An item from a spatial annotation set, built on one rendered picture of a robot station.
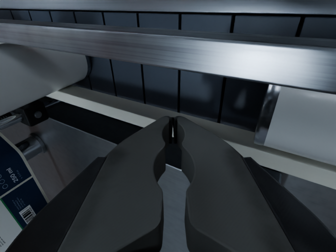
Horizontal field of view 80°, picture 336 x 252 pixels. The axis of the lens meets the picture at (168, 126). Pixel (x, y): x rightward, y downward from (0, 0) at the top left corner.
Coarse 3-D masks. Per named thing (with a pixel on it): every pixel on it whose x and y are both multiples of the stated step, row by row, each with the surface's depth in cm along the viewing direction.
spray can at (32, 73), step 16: (0, 48) 16; (16, 48) 16; (32, 48) 17; (0, 64) 15; (16, 64) 16; (32, 64) 17; (48, 64) 18; (64, 64) 19; (80, 64) 20; (0, 80) 15; (16, 80) 16; (32, 80) 17; (48, 80) 18; (64, 80) 20; (0, 96) 15; (16, 96) 16; (32, 96) 17; (0, 112) 16
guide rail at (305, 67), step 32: (0, 32) 12; (32, 32) 11; (64, 32) 9; (96, 32) 8; (128, 32) 8; (160, 32) 7; (192, 32) 7; (224, 32) 7; (160, 64) 8; (192, 64) 7; (224, 64) 6; (256, 64) 6; (288, 64) 6; (320, 64) 5
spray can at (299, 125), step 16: (272, 96) 9; (288, 96) 9; (304, 96) 9; (320, 96) 9; (272, 112) 9; (288, 112) 9; (304, 112) 9; (320, 112) 9; (256, 128) 10; (272, 128) 10; (288, 128) 9; (304, 128) 9; (320, 128) 9; (272, 144) 11; (288, 144) 10; (304, 144) 9; (320, 144) 9; (320, 160) 10
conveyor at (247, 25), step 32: (256, 32) 13; (288, 32) 12; (320, 32) 11; (96, 64) 21; (128, 64) 19; (128, 96) 21; (160, 96) 19; (192, 96) 17; (224, 96) 16; (256, 96) 14
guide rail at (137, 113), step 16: (48, 96) 23; (64, 96) 21; (80, 96) 20; (96, 96) 20; (112, 96) 20; (112, 112) 18; (128, 112) 17; (144, 112) 17; (160, 112) 17; (176, 112) 17; (208, 128) 15; (224, 128) 15; (240, 144) 13; (256, 144) 13; (256, 160) 13; (272, 160) 12; (288, 160) 12; (304, 160) 12; (304, 176) 12; (320, 176) 11
